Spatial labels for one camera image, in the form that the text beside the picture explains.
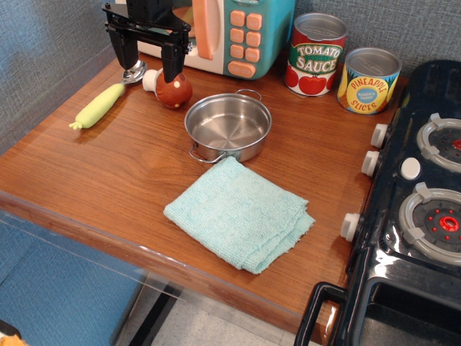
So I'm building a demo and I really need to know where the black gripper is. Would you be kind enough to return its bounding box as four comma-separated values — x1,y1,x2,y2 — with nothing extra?
102,0,191,83

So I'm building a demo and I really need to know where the small steel pot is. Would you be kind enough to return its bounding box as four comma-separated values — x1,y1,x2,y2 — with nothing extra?
184,89,272,164

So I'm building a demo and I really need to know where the light blue cloth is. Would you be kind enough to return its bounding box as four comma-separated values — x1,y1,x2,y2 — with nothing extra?
164,157,315,275

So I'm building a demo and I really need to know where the brown toy mushroom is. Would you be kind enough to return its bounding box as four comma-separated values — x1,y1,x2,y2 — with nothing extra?
142,68,193,110

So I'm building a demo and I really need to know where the teal toy microwave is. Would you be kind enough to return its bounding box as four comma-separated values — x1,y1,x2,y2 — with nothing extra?
136,0,297,81

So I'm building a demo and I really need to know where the tomato sauce can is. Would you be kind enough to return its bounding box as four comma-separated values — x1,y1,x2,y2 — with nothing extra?
285,12,348,97

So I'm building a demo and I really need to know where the pineapple slices can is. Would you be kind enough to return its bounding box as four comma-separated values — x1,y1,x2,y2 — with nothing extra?
337,47,402,115

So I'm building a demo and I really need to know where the orange plush object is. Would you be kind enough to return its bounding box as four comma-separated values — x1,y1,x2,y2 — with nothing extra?
0,320,28,346

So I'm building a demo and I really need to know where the black toy stove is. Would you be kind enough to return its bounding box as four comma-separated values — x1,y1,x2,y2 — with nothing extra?
295,60,460,345

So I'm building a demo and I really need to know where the spoon with green handle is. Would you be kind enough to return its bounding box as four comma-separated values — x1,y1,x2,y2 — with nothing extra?
68,60,147,130

